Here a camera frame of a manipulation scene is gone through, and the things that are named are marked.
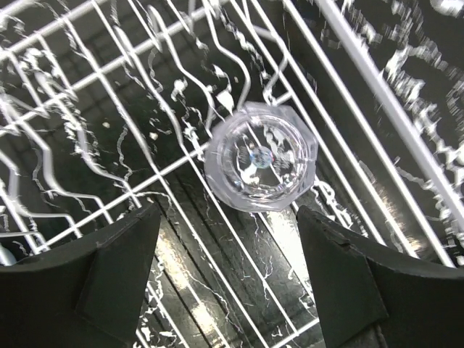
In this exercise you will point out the white wire dish rack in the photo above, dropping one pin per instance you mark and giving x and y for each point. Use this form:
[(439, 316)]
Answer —
[(230, 173)]

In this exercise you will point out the black marble pattern mat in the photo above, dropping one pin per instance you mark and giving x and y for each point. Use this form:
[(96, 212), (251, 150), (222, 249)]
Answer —
[(109, 106)]

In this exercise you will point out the clear glass cup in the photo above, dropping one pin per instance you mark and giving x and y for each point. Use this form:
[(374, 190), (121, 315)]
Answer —
[(261, 158)]

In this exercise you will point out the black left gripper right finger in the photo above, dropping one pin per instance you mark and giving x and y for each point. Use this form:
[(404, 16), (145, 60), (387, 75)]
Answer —
[(368, 295)]

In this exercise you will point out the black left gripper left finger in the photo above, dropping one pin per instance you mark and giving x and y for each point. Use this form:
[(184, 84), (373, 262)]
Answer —
[(85, 293)]

